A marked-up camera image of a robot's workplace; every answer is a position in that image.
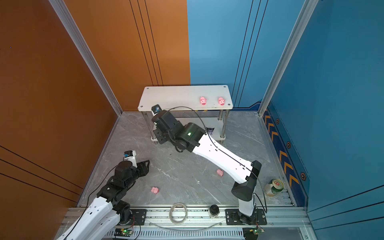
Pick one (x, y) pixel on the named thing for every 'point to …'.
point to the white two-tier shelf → (207, 106)
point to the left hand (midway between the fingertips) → (146, 160)
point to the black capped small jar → (214, 211)
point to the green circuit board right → (257, 230)
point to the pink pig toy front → (155, 190)
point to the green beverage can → (274, 187)
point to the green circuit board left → (125, 232)
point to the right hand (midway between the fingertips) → (159, 128)
